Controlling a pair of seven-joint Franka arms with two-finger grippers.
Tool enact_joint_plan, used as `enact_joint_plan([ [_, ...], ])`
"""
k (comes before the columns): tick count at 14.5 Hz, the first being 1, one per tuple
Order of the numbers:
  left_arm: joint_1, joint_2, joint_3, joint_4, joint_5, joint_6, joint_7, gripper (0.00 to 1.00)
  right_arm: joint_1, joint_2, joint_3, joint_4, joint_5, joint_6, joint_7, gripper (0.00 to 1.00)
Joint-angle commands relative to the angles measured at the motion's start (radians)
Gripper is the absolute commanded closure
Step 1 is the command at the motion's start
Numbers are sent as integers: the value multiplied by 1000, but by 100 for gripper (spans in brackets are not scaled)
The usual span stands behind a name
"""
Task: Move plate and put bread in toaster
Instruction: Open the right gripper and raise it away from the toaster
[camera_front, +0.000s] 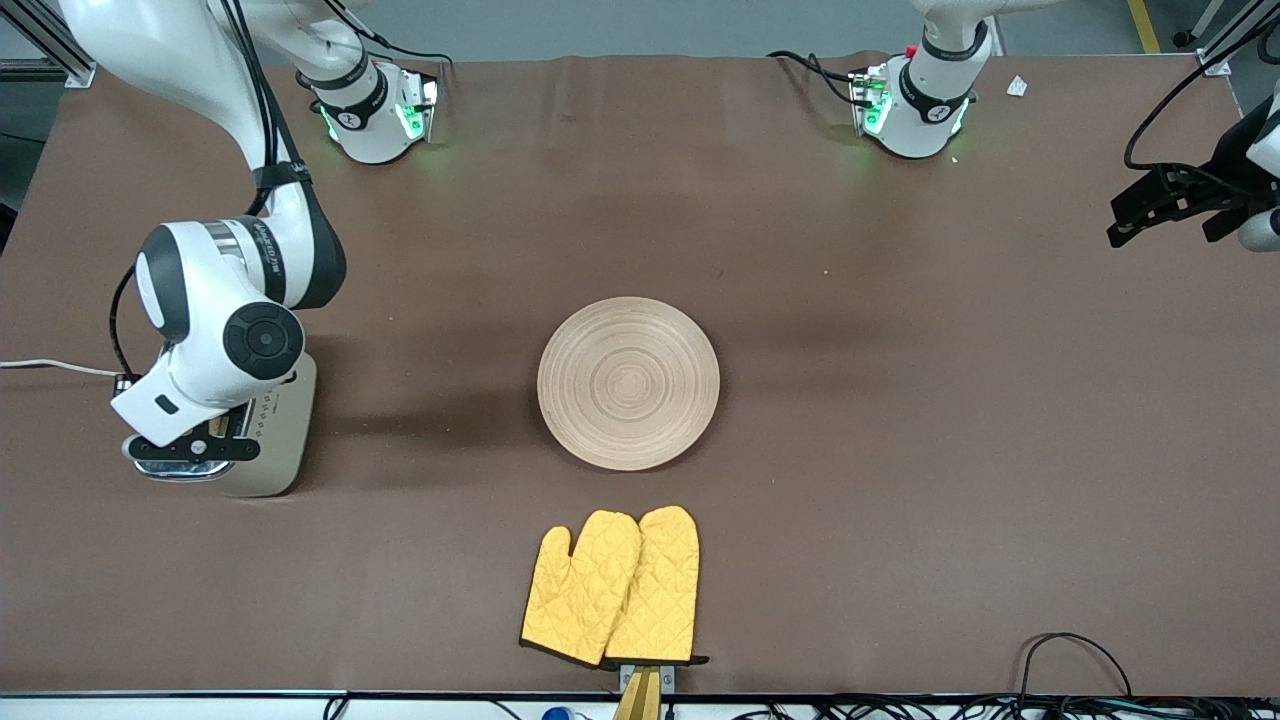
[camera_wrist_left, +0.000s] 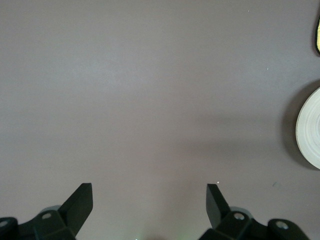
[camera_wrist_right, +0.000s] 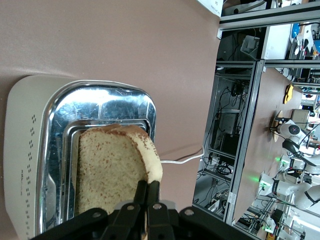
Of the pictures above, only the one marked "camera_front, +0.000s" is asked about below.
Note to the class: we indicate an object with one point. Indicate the yellow quilted oven mitt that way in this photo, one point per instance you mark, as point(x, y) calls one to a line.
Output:
point(575, 600)
point(660, 590)

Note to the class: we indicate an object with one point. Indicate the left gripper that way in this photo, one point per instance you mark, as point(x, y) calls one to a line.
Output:
point(1226, 166)

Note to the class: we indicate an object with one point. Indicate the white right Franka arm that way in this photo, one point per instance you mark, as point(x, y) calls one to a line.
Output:
point(200, 270)

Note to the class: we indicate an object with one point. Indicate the aluminium frame bar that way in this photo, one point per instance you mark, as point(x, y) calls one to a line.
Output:
point(1217, 64)
point(50, 45)

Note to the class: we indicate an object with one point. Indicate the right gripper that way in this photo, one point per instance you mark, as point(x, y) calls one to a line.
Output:
point(235, 423)

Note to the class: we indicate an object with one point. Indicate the beige and chrome toaster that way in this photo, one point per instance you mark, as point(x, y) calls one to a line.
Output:
point(285, 440)

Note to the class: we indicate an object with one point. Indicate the small grey metal bracket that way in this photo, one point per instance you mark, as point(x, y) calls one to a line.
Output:
point(667, 680)

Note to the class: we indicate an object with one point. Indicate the small white paper scrap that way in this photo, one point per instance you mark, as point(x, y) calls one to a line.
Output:
point(1017, 86)

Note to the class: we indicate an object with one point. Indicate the round pale wooden plate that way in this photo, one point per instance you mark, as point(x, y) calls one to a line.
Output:
point(628, 385)

